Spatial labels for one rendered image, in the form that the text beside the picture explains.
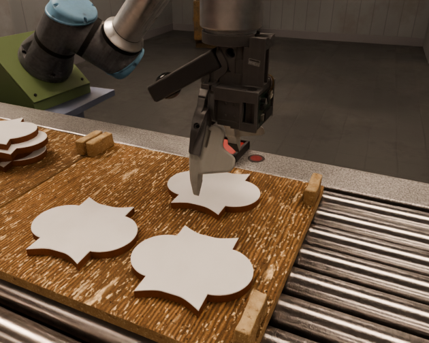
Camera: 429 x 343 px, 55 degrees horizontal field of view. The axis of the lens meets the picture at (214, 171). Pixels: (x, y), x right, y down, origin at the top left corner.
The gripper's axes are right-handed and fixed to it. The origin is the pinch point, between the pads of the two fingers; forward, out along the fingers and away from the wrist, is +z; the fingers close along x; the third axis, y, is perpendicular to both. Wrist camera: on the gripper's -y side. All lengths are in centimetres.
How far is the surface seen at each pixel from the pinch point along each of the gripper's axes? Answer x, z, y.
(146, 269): -19.5, 2.8, 0.5
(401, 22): 656, 62, 13
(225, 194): -1.3, 2.7, 2.4
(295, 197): 4.0, 3.8, 11.5
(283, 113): 288, 97, -62
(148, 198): -5.2, 3.9, -8.5
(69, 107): 36, 11, -61
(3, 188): -11.8, 4.0, -30.6
